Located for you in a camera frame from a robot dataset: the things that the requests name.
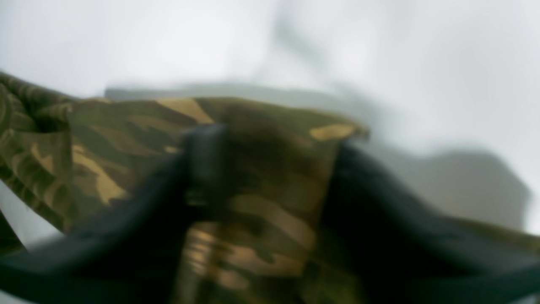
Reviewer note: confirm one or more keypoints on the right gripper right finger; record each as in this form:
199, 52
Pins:
406, 253

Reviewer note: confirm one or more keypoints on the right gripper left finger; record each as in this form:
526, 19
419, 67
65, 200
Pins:
130, 254

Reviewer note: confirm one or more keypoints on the camouflage T-shirt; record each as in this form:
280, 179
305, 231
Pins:
231, 201

